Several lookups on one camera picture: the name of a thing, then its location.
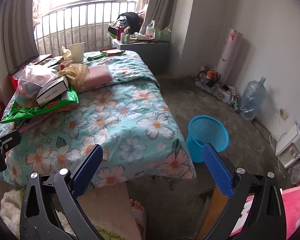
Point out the rolled printed poster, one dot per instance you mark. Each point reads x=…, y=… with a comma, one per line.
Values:
x=230, y=55

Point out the metal balcony railing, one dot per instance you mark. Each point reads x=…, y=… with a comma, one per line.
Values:
x=90, y=22

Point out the green foil snack bag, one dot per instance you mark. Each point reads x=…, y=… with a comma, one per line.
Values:
x=22, y=112

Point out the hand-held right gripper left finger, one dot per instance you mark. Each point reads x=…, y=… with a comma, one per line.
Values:
x=88, y=169

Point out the white appliance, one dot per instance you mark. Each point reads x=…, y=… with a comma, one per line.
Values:
x=288, y=150

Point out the pink bag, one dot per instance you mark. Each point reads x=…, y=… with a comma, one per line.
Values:
x=296, y=207

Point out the white power strip board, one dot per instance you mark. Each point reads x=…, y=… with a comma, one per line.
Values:
x=221, y=93

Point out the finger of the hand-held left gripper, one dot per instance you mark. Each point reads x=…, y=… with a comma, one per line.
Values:
x=8, y=139

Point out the grey left curtain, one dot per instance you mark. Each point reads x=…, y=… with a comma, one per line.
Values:
x=17, y=22

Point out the small green white box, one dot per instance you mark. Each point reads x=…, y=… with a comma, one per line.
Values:
x=126, y=38

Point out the grey curtain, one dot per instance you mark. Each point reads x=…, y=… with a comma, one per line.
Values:
x=162, y=2
x=17, y=22

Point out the blue plastic wastebasket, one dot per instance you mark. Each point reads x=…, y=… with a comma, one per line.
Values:
x=207, y=130

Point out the pile of floor wrappers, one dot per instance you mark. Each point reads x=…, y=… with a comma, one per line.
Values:
x=206, y=76

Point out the red thermos bottle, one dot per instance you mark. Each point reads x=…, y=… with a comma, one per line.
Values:
x=120, y=33

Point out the yellowish plastic bag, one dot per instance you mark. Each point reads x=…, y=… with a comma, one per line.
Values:
x=76, y=73

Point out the grey right curtain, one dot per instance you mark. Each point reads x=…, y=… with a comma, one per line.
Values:
x=162, y=2

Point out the floral quilted blanket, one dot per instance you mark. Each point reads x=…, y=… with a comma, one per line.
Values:
x=130, y=120

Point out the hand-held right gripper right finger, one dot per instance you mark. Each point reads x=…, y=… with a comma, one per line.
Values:
x=217, y=170

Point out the white plastic jug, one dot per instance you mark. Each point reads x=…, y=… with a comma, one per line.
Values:
x=151, y=27

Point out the person's leg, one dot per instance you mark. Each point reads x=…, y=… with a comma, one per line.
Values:
x=107, y=205

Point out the small green snack packet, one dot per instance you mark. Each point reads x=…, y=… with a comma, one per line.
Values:
x=96, y=57

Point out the grey bedside cabinet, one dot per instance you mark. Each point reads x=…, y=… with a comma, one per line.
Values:
x=142, y=55

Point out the pink towel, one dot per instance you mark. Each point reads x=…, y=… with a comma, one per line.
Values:
x=97, y=76

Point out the black and white window box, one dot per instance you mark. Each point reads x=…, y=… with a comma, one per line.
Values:
x=52, y=92

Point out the clear plastic bag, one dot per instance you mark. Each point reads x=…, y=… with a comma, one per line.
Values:
x=30, y=80

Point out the green plastic basket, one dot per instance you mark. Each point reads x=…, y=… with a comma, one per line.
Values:
x=163, y=35

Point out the tissue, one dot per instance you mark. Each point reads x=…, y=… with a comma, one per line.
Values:
x=66, y=53

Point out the white and green fluffy rug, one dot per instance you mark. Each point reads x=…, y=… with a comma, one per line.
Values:
x=11, y=205

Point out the white paper cup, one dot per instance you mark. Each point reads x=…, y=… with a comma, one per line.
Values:
x=77, y=53

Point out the black bag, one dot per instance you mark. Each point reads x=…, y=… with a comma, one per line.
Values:
x=130, y=21

